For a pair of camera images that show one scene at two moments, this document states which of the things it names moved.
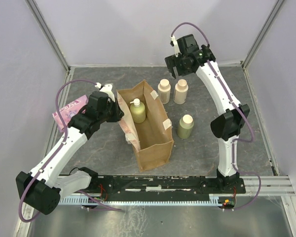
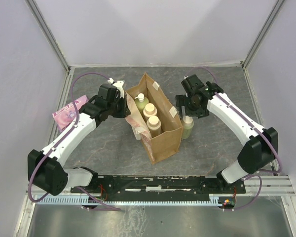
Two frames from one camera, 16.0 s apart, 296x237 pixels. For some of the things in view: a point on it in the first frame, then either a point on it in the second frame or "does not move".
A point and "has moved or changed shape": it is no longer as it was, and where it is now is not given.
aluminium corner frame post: x=44 y=26 does not move
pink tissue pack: x=67 y=112 does not move
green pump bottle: x=138 y=111 -> x=141 y=101
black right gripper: x=172 y=61 -> x=181 y=100
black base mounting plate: x=125 y=185 does not move
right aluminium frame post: x=278 y=4 does not move
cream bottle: x=180 y=91 has moved or changed shape
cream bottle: x=164 y=90 -> x=154 y=125
